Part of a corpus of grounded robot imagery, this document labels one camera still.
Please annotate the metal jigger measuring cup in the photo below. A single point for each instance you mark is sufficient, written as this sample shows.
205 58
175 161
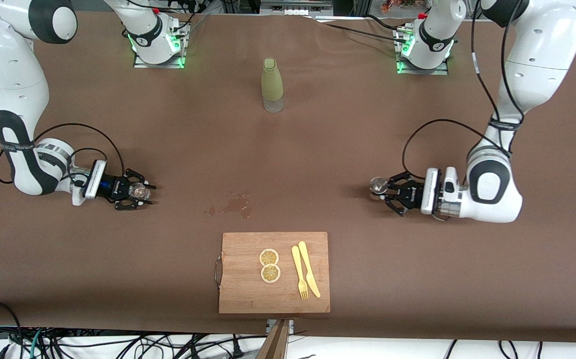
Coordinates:
379 184

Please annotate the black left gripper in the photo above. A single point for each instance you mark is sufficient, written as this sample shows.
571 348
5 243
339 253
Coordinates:
411 195

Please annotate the wooden camera post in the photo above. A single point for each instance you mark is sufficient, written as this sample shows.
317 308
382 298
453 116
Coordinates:
275 344

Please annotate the brown table mat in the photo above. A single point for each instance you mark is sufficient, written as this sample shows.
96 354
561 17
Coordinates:
318 164

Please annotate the lemon slice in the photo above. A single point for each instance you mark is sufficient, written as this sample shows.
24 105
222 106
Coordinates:
269 257
270 273

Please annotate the wooden cutting board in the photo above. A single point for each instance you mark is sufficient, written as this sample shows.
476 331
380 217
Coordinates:
243 289

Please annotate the white left gripper mount plate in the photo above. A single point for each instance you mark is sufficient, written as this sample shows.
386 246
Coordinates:
431 192

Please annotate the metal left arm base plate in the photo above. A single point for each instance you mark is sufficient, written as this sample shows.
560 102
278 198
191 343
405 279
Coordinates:
422 71

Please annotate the yellow plastic fork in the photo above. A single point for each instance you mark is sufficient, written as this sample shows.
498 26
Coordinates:
296 262

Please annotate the grey electronics box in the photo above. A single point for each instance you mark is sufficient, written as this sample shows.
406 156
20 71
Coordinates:
295 7

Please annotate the green sleeved glass bottle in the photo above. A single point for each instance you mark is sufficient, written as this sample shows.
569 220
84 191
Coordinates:
272 85

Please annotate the small clear glass shaker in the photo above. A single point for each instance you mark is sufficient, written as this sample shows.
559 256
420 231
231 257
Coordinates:
139 191

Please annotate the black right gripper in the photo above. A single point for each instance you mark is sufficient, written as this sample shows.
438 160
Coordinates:
113 188

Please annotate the yellow plastic knife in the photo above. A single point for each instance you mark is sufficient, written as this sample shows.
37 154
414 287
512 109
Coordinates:
304 254

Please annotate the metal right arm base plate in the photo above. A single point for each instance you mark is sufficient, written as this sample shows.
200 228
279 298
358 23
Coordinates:
161 65

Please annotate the orange and green object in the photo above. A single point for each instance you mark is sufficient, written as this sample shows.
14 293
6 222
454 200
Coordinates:
397 5

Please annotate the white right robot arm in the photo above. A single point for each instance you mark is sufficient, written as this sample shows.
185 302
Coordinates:
14 65

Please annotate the white right gripper mount plate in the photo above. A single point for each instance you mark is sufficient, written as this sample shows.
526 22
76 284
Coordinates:
94 179

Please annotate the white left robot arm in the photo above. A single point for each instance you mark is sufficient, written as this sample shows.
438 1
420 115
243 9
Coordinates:
542 60

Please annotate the white gripper mount plate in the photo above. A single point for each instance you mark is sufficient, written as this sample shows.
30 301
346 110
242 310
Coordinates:
94 179
431 192

